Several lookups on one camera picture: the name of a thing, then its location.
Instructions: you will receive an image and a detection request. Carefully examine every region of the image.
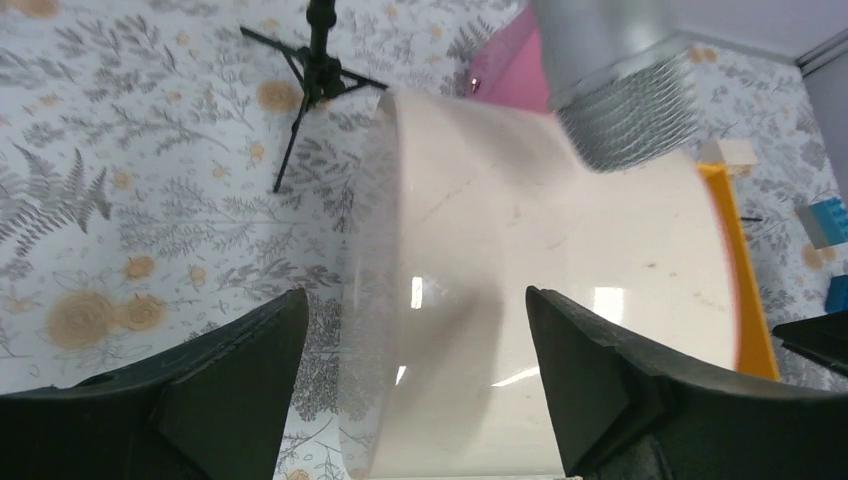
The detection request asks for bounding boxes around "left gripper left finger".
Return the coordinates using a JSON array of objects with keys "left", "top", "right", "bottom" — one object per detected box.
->
[{"left": 1, "top": 289, "right": 309, "bottom": 479}]

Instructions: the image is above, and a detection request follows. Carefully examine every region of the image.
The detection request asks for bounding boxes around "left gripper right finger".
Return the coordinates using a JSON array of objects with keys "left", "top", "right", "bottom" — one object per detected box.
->
[{"left": 525, "top": 287, "right": 847, "bottom": 479}]

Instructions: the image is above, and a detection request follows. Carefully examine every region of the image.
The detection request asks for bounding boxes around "cream round drawer organizer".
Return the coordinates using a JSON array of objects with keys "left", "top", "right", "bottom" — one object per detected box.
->
[{"left": 337, "top": 90, "right": 779, "bottom": 479}]

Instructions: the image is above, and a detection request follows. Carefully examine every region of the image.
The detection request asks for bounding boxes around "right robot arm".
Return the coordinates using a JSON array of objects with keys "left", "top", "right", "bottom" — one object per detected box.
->
[{"left": 772, "top": 311, "right": 847, "bottom": 376}]

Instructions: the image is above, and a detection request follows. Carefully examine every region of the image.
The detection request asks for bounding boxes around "light blue lego brick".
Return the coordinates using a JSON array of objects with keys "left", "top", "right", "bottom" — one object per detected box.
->
[{"left": 795, "top": 197, "right": 847, "bottom": 250}]

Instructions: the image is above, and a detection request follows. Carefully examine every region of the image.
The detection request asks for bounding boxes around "beige lego brick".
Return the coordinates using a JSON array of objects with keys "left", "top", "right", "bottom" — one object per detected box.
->
[{"left": 699, "top": 139, "right": 758, "bottom": 176}]

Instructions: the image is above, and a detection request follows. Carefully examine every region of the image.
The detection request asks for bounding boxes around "grey microphone on stand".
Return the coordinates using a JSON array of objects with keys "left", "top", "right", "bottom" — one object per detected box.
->
[{"left": 239, "top": 0, "right": 700, "bottom": 195}]

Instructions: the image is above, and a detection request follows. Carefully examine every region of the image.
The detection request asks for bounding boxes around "pink cone bottle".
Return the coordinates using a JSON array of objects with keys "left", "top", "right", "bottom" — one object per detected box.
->
[{"left": 465, "top": 6, "right": 549, "bottom": 113}]

